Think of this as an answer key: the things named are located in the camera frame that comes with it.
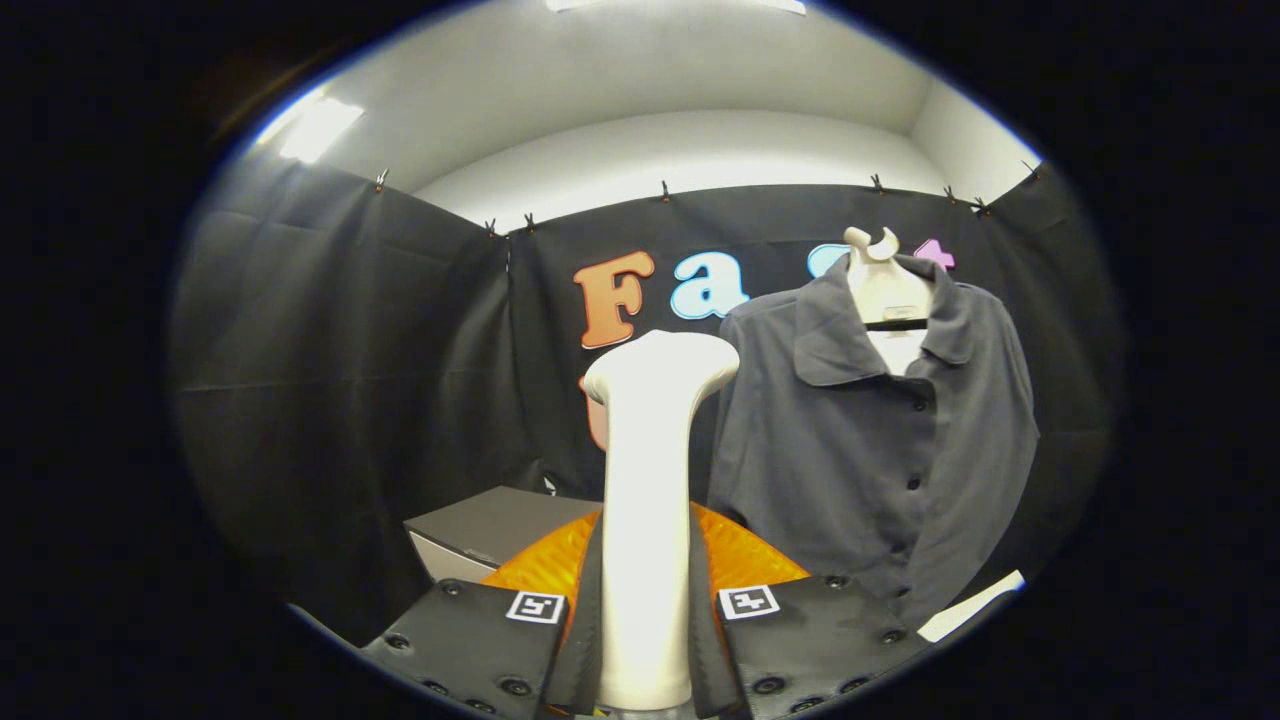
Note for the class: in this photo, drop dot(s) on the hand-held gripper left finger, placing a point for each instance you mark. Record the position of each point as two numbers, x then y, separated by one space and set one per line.
470 640

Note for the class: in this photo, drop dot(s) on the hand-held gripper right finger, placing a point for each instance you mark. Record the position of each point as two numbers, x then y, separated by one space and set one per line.
830 640

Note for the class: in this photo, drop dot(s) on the grey button-up shirt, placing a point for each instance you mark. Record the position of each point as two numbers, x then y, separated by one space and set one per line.
840 470

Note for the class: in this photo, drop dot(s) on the white garment steamer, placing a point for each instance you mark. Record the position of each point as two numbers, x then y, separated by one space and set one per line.
648 500

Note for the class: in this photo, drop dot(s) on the grey drawer cabinet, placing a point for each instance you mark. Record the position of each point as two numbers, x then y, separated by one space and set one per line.
490 525

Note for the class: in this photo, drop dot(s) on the black backdrop cloth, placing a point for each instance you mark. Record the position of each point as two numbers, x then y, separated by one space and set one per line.
330 400

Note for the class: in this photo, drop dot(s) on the white mannequin torso stand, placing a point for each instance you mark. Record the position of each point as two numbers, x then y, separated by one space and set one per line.
885 290

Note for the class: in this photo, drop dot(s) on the small ceiling light panel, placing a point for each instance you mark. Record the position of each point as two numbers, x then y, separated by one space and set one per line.
320 130

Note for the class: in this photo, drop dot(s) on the large ceiling light panel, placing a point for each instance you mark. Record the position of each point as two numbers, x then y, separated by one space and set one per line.
790 5

